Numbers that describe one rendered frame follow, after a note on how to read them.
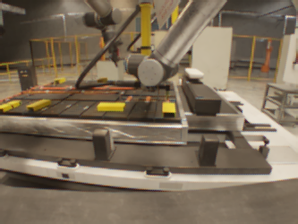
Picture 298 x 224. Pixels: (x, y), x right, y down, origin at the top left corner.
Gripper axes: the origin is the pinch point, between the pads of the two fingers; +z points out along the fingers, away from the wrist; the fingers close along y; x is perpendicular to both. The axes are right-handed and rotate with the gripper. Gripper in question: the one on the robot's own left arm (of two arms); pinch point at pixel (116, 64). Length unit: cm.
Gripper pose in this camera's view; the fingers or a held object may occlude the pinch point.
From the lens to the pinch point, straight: 133.7
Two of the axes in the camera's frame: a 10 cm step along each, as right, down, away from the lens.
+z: 2.6, 9.6, 0.7
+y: -3.6, 1.6, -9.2
